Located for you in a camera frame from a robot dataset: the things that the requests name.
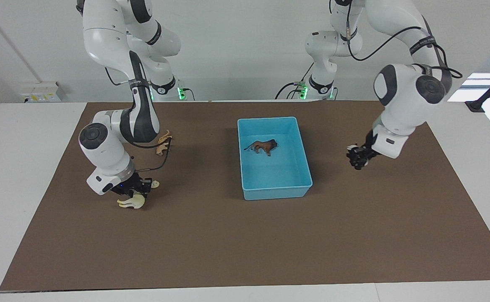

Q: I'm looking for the black and white panda toy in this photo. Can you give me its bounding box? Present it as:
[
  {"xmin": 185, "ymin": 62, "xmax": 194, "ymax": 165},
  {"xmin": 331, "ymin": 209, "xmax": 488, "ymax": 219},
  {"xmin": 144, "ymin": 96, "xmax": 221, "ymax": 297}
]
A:
[{"xmin": 346, "ymin": 144, "xmax": 370, "ymax": 169}]

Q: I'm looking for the cream llama toy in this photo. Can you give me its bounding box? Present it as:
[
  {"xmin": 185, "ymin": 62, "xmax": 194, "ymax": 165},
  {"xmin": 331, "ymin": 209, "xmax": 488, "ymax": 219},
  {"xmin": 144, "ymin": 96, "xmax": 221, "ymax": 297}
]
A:
[{"xmin": 117, "ymin": 180, "xmax": 161, "ymax": 210}]

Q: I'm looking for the orange striped tiger toy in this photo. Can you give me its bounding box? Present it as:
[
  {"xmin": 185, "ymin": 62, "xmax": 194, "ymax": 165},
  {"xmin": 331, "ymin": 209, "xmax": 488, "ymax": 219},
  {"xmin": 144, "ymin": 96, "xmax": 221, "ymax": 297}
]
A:
[{"xmin": 156, "ymin": 130, "xmax": 173, "ymax": 156}]

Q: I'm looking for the brown lion toy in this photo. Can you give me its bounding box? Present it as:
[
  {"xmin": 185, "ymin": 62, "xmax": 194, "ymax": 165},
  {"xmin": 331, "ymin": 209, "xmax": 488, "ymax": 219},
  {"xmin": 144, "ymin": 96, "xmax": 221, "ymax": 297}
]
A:
[{"xmin": 244, "ymin": 139, "xmax": 279, "ymax": 157}]

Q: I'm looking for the light blue storage box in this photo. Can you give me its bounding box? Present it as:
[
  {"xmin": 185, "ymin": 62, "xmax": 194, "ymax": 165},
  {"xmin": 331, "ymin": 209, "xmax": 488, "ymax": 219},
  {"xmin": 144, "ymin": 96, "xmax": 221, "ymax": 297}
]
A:
[{"xmin": 237, "ymin": 116, "xmax": 314, "ymax": 201}]

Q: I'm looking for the brown table mat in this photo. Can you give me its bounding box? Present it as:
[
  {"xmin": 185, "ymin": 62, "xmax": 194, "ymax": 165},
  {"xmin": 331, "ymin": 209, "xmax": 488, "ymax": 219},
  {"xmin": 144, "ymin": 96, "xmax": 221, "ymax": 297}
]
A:
[{"xmin": 0, "ymin": 101, "xmax": 490, "ymax": 292}]

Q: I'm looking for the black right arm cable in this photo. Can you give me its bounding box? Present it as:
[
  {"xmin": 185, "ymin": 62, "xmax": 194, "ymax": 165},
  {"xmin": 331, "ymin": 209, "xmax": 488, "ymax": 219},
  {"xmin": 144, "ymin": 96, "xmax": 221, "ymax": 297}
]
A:
[{"xmin": 104, "ymin": 66, "xmax": 172, "ymax": 172}]

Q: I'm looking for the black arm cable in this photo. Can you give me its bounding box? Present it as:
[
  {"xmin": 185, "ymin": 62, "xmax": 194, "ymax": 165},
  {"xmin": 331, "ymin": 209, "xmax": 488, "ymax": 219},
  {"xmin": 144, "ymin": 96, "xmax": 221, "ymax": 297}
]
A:
[
  {"xmin": 104, "ymin": 66, "xmax": 172, "ymax": 172},
  {"xmin": 345, "ymin": 0, "xmax": 464, "ymax": 80}
]

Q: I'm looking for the black base cable bundle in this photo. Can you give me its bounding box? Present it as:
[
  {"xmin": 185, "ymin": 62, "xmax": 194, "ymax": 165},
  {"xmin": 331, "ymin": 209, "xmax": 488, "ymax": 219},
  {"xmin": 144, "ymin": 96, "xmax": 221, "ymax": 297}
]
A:
[{"xmin": 275, "ymin": 62, "xmax": 315, "ymax": 100}]

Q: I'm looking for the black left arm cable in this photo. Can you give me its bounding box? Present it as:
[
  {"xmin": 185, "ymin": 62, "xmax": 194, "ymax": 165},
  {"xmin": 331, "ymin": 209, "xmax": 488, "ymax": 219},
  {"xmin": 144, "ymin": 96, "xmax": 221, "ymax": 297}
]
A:
[{"xmin": 345, "ymin": 0, "xmax": 464, "ymax": 80}]

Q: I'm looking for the grey wall socket box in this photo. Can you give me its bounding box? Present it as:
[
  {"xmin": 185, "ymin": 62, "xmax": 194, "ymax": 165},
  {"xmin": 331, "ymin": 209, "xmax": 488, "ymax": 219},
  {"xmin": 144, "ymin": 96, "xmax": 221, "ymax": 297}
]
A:
[{"xmin": 20, "ymin": 81, "xmax": 66, "ymax": 103}]

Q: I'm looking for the black camera stand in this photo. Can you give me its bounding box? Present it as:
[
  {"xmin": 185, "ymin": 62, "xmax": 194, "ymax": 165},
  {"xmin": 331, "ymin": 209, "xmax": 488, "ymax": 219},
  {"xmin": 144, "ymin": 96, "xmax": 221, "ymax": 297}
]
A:
[{"xmin": 465, "ymin": 66, "xmax": 490, "ymax": 113}]

